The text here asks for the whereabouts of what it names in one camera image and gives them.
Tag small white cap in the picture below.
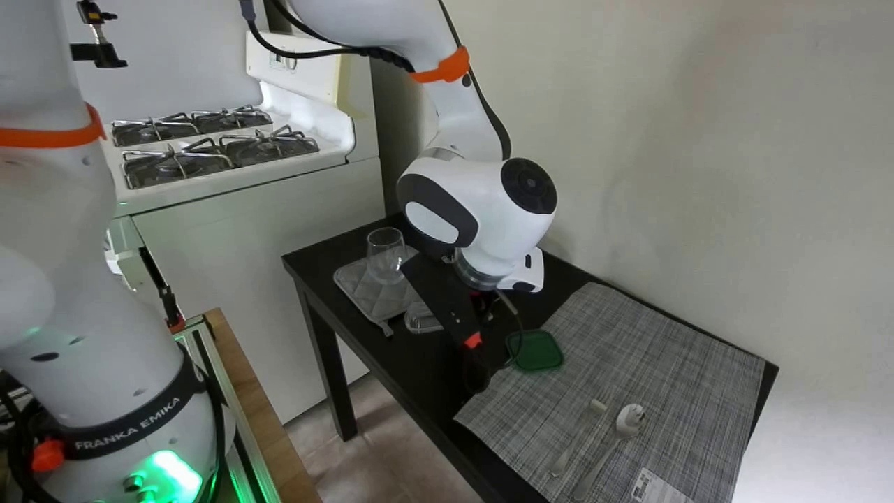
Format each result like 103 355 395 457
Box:
616 404 645 437

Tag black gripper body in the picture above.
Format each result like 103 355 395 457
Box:
402 255 522 391

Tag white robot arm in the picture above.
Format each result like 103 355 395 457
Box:
0 0 558 503

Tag black side table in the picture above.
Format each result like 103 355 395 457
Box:
279 216 782 503

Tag white stove with burners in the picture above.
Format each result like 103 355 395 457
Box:
78 35 385 423

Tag grey woven placemat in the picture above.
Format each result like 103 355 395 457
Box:
456 283 767 503

